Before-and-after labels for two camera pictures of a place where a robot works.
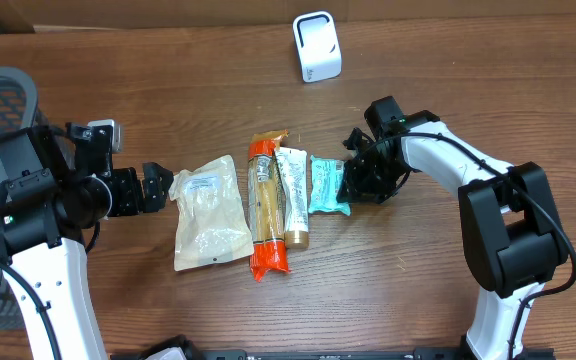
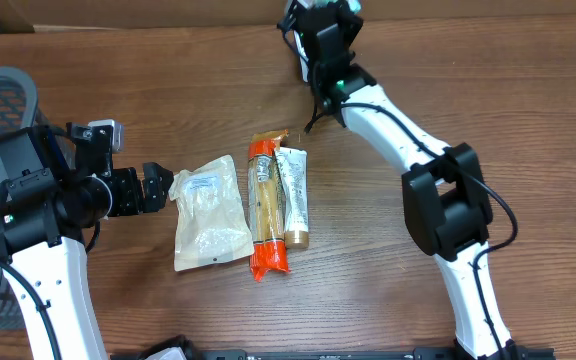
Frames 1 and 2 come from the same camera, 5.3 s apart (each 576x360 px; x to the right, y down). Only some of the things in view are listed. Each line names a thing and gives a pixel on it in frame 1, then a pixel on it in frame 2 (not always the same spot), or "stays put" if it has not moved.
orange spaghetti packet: x=266 y=205 stays put
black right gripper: x=366 y=191 -> x=350 y=22
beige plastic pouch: x=212 y=227 stays put
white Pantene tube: x=293 y=163 stays put
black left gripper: x=156 y=187 stays put
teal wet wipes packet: x=326 y=179 -> x=354 y=5
